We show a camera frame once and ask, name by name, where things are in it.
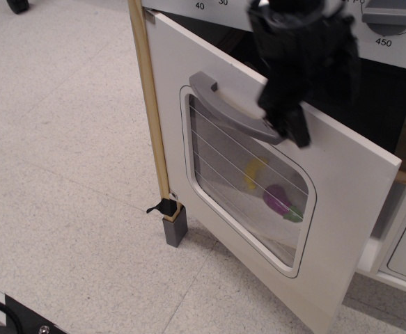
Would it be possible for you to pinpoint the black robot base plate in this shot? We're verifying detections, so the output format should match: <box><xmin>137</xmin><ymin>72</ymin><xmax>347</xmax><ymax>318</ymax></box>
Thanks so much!
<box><xmin>0</xmin><ymin>295</ymin><xmax>67</xmax><ymax>334</ymax></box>

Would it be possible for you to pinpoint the purple toy eggplant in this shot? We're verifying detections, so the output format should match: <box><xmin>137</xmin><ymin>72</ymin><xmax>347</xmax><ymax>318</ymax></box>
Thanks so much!
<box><xmin>263</xmin><ymin>184</ymin><xmax>304</xmax><ymax>223</ymax></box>

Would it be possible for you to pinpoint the wooden oven leg post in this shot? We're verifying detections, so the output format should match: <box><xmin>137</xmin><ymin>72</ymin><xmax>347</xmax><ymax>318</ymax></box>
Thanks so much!
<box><xmin>127</xmin><ymin>0</ymin><xmax>186</xmax><ymax>223</ymax></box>

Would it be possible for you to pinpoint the white oven door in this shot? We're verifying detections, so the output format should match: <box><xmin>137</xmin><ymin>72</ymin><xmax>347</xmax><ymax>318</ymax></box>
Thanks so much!
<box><xmin>146</xmin><ymin>13</ymin><xmax>401</xmax><ymax>333</ymax></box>

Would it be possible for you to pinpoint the grey leg foot cap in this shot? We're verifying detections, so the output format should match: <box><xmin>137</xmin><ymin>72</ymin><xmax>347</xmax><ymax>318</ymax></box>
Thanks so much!
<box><xmin>162</xmin><ymin>207</ymin><xmax>188</xmax><ymax>248</ymax></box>

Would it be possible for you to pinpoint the grey oven door handle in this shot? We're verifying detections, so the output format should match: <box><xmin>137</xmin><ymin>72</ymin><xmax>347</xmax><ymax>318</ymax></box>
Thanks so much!
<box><xmin>189</xmin><ymin>71</ymin><xmax>284</xmax><ymax>145</ymax></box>

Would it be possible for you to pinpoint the grey temperature knob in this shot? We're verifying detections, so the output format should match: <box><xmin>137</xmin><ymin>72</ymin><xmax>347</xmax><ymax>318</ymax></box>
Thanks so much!
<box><xmin>361</xmin><ymin>0</ymin><xmax>406</xmax><ymax>36</ymax></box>

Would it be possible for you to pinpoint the black cable tie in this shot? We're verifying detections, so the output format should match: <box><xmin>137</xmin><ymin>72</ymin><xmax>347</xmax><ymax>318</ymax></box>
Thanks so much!
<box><xmin>146</xmin><ymin>198</ymin><xmax>178</xmax><ymax>216</ymax></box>

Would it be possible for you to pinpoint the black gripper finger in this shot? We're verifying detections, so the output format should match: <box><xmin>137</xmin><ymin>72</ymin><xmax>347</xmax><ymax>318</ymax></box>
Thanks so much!
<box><xmin>283</xmin><ymin>106</ymin><xmax>311</xmax><ymax>148</ymax></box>

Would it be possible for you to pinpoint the white toy oven cabinet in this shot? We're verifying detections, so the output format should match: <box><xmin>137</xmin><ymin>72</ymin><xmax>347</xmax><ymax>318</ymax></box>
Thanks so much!
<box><xmin>141</xmin><ymin>1</ymin><xmax>406</xmax><ymax>291</ymax></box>

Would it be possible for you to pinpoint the black caster wheel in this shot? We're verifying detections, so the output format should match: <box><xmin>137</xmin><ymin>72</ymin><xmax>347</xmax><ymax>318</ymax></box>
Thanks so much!
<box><xmin>7</xmin><ymin>0</ymin><xmax>29</xmax><ymax>15</ymax></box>

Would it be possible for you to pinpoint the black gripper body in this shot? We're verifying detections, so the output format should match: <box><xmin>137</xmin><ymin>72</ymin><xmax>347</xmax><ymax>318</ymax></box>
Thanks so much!
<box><xmin>247</xmin><ymin>1</ymin><xmax>360</xmax><ymax>131</ymax></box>

